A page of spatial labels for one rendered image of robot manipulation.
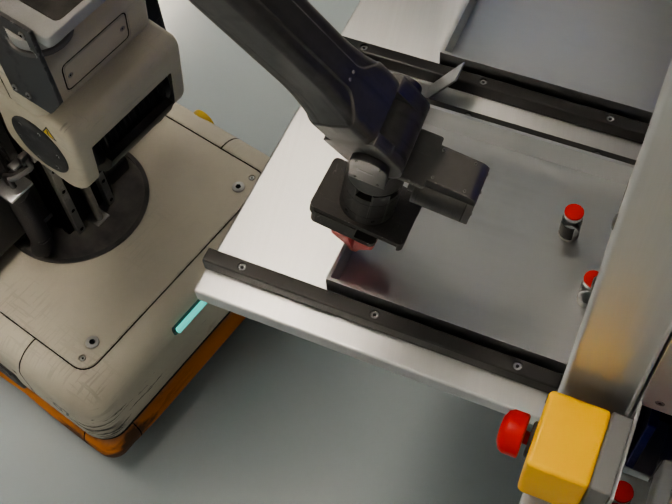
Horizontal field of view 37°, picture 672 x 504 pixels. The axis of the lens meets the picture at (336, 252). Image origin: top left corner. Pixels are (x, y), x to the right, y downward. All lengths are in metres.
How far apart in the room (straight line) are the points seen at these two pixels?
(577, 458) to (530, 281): 0.29
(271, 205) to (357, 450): 0.88
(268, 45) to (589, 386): 0.40
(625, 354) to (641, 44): 0.58
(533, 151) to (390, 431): 0.91
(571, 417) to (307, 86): 0.35
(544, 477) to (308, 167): 0.49
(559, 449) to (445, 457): 1.09
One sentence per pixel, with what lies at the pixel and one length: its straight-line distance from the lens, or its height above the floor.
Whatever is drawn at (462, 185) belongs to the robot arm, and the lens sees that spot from 0.89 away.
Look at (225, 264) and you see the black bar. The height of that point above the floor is 0.90.
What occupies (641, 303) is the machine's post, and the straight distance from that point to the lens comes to 0.76.
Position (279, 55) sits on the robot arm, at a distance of 0.75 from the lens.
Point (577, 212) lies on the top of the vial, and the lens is 1.09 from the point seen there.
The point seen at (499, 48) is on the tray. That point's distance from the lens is 1.29.
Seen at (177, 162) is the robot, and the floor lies 0.28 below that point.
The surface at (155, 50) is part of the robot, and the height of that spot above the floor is 0.80.
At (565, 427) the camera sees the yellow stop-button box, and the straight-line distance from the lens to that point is 0.86.
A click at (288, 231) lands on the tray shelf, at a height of 0.88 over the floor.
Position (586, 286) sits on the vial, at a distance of 1.05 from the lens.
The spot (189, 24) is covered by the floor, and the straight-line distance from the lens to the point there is 2.60.
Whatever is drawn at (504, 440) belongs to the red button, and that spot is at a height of 1.01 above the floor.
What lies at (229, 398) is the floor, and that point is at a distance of 2.01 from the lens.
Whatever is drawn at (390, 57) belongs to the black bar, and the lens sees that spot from 1.25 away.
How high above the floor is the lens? 1.82
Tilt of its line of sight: 58 degrees down
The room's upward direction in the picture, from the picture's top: 6 degrees counter-clockwise
